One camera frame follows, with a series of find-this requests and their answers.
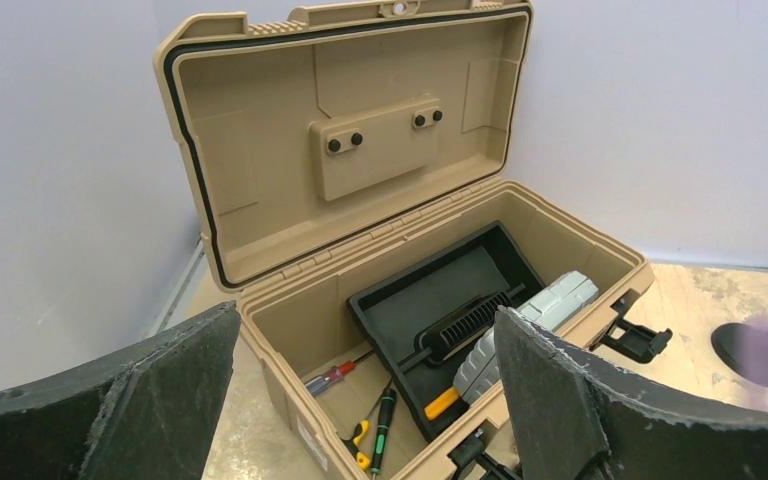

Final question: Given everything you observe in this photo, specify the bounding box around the grey plastic case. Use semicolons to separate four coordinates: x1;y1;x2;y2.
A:
453;271;600;404

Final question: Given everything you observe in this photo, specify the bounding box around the red clear screwdriver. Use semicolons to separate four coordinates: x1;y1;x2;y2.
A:
304;350;374;397

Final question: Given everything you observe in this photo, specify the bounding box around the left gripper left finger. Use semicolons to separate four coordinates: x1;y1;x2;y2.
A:
0;301;241;479

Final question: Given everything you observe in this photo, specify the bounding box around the black round base stand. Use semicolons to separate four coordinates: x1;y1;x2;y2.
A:
710;322;768;388

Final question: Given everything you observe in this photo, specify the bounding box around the green black screwdriver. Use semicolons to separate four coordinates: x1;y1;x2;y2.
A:
369;386;397;480

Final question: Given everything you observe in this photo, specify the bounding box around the black toolbox tray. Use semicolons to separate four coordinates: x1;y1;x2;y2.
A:
346;221;546;441

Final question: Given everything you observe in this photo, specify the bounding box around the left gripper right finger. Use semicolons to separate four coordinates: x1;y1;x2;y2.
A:
494;307;768;479

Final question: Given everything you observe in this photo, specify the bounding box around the yellow handled tool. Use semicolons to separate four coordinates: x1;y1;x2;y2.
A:
424;386;460;421

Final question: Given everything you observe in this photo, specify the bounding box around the tan plastic toolbox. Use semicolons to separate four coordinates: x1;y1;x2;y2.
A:
154;1;654;479

